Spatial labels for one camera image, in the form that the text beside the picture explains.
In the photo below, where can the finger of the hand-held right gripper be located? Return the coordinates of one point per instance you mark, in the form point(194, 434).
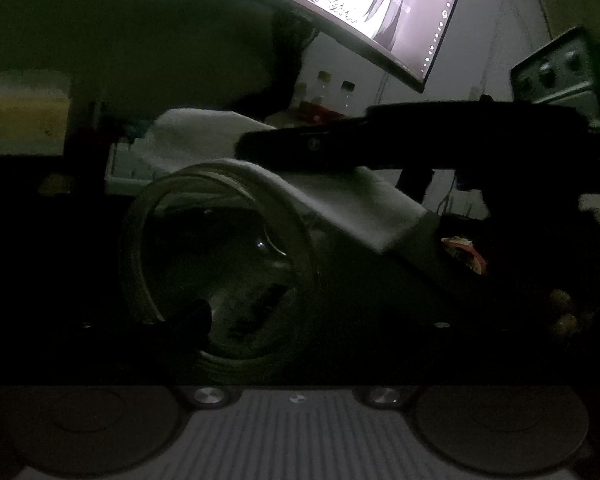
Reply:
point(300, 147)

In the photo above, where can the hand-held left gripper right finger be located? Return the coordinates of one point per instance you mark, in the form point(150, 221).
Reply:
point(430, 342)

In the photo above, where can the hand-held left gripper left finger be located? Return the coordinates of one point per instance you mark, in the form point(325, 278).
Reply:
point(192, 317)

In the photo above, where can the clear glass jar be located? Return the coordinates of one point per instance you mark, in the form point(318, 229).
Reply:
point(240, 270)

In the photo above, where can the white cloth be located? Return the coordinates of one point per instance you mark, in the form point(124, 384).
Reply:
point(350, 200)

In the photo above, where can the person's right hand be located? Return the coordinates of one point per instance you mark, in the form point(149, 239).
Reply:
point(572, 312)

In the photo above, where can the yellow cap plastic bottle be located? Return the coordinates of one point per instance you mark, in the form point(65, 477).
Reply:
point(323, 91)

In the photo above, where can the black cap plastic bottle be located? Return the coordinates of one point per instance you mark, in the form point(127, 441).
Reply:
point(347, 96)

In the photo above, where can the red snack packet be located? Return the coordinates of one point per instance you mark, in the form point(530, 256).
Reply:
point(461, 251)

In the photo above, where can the grey device with knobs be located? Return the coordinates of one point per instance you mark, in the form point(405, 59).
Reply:
point(560, 72)

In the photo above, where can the curved computer monitor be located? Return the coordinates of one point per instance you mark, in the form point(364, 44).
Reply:
point(360, 0)

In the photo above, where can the white keyboard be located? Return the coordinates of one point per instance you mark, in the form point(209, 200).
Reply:
point(127, 160)

